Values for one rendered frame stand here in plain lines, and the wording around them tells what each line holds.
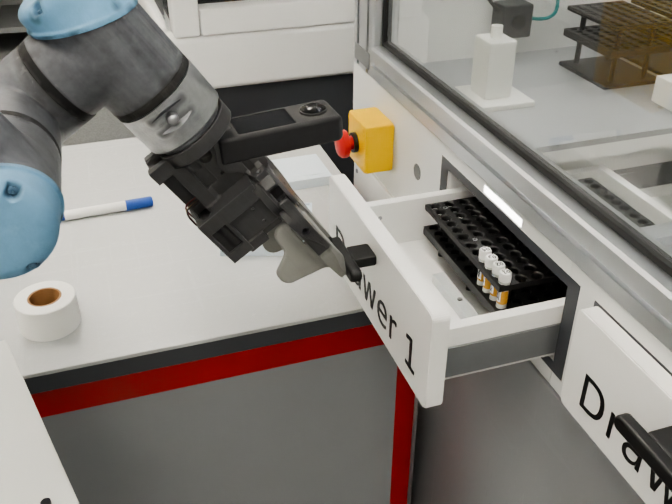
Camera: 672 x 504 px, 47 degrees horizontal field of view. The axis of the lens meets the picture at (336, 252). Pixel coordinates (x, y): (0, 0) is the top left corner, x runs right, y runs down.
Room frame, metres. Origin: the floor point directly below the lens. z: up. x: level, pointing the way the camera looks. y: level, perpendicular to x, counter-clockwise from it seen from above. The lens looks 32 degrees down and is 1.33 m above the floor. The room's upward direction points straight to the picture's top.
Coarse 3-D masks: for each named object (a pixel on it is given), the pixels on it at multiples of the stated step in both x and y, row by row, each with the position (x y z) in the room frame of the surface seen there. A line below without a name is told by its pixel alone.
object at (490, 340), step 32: (448, 192) 0.82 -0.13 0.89; (384, 224) 0.79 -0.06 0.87; (416, 224) 0.80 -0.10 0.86; (416, 256) 0.77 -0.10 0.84; (480, 320) 0.57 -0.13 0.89; (512, 320) 0.57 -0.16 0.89; (544, 320) 0.58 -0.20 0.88; (448, 352) 0.55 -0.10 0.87; (480, 352) 0.56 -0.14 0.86; (512, 352) 0.57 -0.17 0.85; (544, 352) 0.58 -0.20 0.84
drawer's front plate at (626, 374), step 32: (576, 320) 0.54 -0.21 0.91; (608, 320) 0.52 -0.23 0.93; (576, 352) 0.53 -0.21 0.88; (608, 352) 0.50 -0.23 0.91; (640, 352) 0.48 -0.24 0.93; (576, 384) 0.52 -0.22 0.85; (608, 384) 0.49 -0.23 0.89; (640, 384) 0.46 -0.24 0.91; (576, 416) 0.52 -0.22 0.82; (608, 416) 0.48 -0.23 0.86; (640, 416) 0.45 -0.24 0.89; (608, 448) 0.47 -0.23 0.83; (640, 480) 0.43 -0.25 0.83
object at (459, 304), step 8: (432, 280) 0.71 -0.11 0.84; (440, 280) 0.70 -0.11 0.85; (448, 280) 0.70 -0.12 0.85; (440, 288) 0.69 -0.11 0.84; (448, 288) 0.68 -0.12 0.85; (456, 288) 0.68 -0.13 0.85; (448, 296) 0.67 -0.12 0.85; (456, 296) 0.67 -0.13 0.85; (456, 304) 0.66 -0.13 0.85; (464, 304) 0.66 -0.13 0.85; (456, 312) 0.65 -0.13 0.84; (464, 312) 0.64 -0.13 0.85; (472, 312) 0.64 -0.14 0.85
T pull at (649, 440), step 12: (624, 420) 0.42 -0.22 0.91; (624, 432) 0.42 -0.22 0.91; (636, 432) 0.41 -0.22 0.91; (660, 432) 0.41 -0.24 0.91; (636, 444) 0.40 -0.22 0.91; (648, 444) 0.40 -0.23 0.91; (660, 444) 0.40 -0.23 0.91; (648, 456) 0.39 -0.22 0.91; (660, 456) 0.38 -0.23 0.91; (660, 468) 0.38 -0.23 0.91
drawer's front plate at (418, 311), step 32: (352, 192) 0.75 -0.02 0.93; (352, 224) 0.72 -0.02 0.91; (384, 256) 0.63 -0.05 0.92; (352, 288) 0.72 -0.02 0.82; (384, 288) 0.63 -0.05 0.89; (416, 288) 0.57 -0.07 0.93; (384, 320) 0.63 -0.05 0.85; (416, 320) 0.56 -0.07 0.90; (448, 320) 0.53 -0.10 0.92; (416, 352) 0.55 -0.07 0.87; (416, 384) 0.55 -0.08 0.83
